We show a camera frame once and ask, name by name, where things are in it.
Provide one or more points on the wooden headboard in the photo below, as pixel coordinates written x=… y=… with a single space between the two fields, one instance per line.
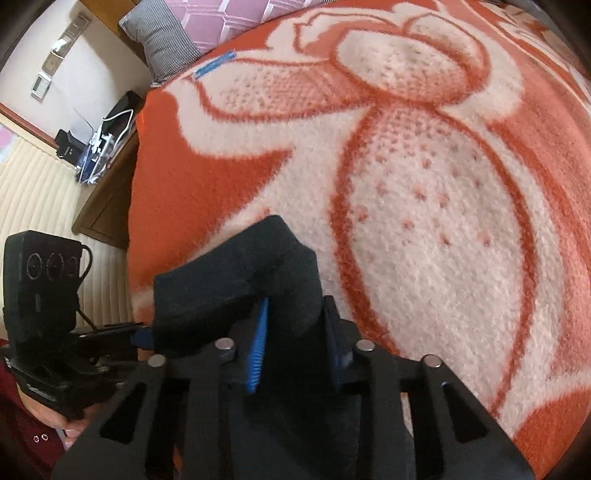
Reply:
x=113 y=25

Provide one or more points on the clear plastic container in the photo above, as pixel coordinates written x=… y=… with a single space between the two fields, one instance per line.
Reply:
x=99 y=154

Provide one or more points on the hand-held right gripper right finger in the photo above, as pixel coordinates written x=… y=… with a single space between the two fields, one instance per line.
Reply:
x=330 y=344

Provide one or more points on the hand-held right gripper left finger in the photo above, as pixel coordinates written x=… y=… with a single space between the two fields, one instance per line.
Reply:
x=256 y=344

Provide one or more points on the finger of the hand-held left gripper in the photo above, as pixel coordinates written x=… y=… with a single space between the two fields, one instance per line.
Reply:
x=143 y=338

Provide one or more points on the wooden nightstand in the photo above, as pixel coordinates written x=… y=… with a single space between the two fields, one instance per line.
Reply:
x=111 y=203

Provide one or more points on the orange floral blanket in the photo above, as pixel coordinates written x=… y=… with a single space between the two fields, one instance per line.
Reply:
x=438 y=207

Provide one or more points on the person's left hand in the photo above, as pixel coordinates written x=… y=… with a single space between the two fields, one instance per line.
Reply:
x=51 y=417

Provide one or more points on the small black box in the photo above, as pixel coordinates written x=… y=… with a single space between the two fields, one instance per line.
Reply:
x=69 y=145

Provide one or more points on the person's dark red garment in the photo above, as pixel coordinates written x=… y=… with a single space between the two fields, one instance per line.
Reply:
x=18 y=443

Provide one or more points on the black pants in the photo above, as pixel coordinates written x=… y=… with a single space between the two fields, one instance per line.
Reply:
x=240 y=286

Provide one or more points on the pink and grey pillow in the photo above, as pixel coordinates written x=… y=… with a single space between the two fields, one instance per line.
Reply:
x=184 y=27

